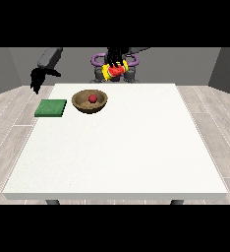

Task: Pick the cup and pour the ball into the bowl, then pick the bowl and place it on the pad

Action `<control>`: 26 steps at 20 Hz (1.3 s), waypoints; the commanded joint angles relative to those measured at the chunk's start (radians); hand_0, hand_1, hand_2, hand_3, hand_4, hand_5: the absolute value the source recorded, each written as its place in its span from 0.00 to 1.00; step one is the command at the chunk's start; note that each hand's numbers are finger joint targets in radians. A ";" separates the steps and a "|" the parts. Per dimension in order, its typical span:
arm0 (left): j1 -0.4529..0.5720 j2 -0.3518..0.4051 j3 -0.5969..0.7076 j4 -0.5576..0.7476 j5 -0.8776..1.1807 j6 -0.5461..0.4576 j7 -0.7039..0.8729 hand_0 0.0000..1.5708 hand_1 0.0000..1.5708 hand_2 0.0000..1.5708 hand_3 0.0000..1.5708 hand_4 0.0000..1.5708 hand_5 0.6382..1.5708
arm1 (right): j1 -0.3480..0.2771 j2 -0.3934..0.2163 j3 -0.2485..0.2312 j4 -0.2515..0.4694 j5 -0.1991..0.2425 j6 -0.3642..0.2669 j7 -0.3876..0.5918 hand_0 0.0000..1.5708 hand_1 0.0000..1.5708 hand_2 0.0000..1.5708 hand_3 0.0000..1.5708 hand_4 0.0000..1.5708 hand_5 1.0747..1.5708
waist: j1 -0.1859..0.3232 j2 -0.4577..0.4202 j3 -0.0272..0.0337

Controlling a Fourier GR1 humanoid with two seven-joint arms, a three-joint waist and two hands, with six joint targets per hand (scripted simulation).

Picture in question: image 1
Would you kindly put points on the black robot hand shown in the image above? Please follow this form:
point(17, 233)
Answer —
point(115, 55)
point(39, 76)

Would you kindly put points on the yellow cup with melon print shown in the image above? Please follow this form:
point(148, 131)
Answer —
point(116, 72)

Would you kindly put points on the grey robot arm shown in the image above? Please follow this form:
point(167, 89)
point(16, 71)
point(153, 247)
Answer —
point(136, 50)
point(49, 58)

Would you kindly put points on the green square pad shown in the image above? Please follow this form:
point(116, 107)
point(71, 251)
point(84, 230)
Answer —
point(50, 108)

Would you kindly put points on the small red ball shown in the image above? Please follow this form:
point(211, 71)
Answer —
point(92, 98)

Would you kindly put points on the brown wooden bowl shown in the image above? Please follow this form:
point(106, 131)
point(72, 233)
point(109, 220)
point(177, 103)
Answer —
point(89, 102)

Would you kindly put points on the dark table leg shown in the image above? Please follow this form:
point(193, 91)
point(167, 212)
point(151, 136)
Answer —
point(177, 201)
point(52, 201)

